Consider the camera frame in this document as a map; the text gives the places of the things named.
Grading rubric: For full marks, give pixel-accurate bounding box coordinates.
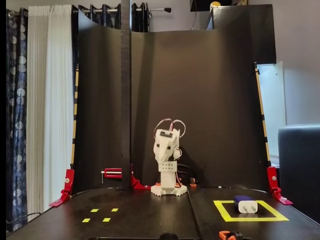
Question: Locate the black grommet curtain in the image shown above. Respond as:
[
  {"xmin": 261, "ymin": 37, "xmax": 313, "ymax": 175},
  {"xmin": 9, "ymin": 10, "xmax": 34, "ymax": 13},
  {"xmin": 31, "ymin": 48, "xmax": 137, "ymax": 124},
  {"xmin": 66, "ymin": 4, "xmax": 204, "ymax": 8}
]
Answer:
[{"xmin": 72, "ymin": 2, "xmax": 151, "ymax": 33}]

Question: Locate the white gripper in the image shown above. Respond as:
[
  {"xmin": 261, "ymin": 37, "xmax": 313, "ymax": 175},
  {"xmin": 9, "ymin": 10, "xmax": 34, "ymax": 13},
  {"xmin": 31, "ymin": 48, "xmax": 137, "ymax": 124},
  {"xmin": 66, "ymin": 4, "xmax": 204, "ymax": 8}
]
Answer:
[{"xmin": 153, "ymin": 129, "xmax": 181, "ymax": 164}]

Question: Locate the red black white servo cable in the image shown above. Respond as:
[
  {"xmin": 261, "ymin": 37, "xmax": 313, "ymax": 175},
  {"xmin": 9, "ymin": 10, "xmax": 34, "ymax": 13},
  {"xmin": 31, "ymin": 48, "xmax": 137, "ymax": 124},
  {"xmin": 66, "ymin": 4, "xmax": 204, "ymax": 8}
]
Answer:
[{"xmin": 156, "ymin": 118, "xmax": 187, "ymax": 139}]

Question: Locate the red mast base bracket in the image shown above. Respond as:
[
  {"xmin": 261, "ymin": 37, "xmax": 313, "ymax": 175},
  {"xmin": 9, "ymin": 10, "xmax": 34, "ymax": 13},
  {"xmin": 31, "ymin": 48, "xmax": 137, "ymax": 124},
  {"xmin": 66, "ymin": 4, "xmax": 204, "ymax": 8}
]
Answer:
[{"xmin": 130, "ymin": 163, "xmax": 152, "ymax": 191}]

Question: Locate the black corrugated backdrop board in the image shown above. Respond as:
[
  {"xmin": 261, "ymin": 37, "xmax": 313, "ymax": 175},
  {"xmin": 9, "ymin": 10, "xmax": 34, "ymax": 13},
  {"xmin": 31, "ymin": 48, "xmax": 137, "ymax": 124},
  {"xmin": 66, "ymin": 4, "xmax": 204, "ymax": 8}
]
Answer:
[{"xmin": 72, "ymin": 4, "xmax": 277, "ymax": 196}]

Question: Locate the silver curtain rod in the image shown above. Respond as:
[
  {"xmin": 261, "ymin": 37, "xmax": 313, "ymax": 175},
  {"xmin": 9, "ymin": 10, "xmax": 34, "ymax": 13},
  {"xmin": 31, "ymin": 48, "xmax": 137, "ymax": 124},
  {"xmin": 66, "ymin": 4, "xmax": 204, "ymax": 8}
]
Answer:
[{"xmin": 82, "ymin": 7, "xmax": 172, "ymax": 14}]

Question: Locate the white curtain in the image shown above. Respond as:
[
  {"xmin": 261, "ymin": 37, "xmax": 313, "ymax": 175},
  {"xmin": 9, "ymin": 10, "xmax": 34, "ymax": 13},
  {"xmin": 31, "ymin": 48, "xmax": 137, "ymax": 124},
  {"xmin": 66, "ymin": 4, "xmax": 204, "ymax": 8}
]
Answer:
[{"xmin": 26, "ymin": 4, "xmax": 76, "ymax": 222}]

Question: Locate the red table clamp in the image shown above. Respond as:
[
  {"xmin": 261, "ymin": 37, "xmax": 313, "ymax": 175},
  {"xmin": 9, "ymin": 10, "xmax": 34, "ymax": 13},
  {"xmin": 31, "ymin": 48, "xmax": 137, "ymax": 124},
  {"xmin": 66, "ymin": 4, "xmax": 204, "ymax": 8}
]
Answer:
[
  {"xmin": 49, "ymin": 169, "xmax": 76, "ymax": 208},
  {"xmin": 266, "ymin": 166, "xmax": 294, "ymax": 206}
]

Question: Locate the red screw clamp silver rod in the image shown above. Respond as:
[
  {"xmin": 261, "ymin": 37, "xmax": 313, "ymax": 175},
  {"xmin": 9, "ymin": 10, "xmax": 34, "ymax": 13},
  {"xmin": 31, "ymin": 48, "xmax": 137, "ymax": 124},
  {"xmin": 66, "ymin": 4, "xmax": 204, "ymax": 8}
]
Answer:
[{"xmin": 100, "ymin": 168, "xmax": 123, "ymax": 185}]

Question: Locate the yellow black striped stick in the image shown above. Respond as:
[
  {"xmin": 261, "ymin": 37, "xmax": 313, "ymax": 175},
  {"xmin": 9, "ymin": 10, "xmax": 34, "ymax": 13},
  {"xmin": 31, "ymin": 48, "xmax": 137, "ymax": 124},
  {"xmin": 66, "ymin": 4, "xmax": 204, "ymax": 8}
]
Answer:
[
  {"xmin": 70, "ymin": 63, "xmax": 80, "ymax": 171},
  {"xmin": 253, "ymin": 61, "xmax": 272, "ymax": 168}
]

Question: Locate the yellow tape square outline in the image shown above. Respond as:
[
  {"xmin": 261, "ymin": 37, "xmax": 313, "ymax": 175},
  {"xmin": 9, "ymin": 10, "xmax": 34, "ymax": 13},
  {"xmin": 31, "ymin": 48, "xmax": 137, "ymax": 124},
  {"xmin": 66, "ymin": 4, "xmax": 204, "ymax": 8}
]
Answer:
[{"xmin": 213, "ymin": 199, "xmax": 290, "ymax": 223}]

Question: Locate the blue white charger block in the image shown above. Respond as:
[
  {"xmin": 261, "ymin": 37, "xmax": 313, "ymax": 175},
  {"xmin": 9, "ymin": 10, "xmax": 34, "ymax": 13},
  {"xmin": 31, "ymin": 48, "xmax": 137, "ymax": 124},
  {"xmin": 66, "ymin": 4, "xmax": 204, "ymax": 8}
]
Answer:
[{"xmin": 233, "ymin": 194, "xmax": 259, "ymax": 215}]

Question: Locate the dark blue patterned curtain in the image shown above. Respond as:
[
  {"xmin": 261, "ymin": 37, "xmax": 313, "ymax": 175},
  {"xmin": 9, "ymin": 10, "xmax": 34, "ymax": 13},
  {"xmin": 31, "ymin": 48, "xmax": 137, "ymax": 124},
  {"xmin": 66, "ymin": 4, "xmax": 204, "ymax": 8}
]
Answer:
[{"xmin": 6, "ymin": 7, "xmax": 29, "ymax": 233}]

